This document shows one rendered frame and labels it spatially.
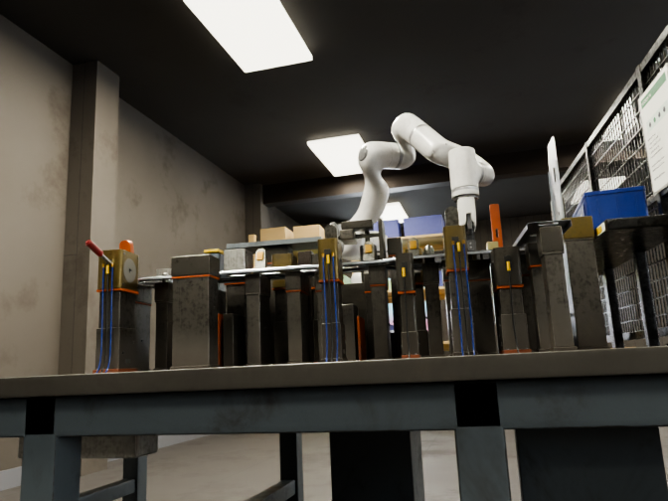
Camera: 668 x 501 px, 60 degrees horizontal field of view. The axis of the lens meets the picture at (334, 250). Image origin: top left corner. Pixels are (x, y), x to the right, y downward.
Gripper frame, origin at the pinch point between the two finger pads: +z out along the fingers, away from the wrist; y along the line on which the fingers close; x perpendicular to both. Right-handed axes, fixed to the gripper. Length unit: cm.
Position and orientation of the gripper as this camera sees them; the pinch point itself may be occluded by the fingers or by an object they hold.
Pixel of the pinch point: (470, 248)
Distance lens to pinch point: 180.7
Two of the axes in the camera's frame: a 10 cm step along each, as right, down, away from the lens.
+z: 0.5, 9.8, -2.0
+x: 9.8, -0.8, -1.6
